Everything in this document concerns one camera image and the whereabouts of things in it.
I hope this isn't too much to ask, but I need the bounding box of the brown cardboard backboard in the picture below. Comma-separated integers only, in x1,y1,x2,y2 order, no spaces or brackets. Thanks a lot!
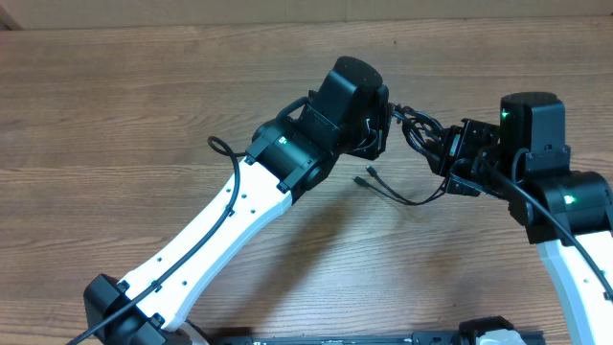
1,0,612,30

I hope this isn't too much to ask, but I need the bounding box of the black usb cable two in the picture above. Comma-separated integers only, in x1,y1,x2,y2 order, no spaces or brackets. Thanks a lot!
365,103,449,200

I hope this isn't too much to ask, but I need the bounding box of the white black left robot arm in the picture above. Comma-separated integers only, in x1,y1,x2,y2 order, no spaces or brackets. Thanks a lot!
73,57,391,344

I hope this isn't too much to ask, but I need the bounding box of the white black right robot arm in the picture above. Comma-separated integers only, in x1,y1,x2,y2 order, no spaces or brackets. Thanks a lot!
431,92,612,344

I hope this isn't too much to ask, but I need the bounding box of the black usb cable one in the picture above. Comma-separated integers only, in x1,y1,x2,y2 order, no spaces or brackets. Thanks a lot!
352,104,451,207

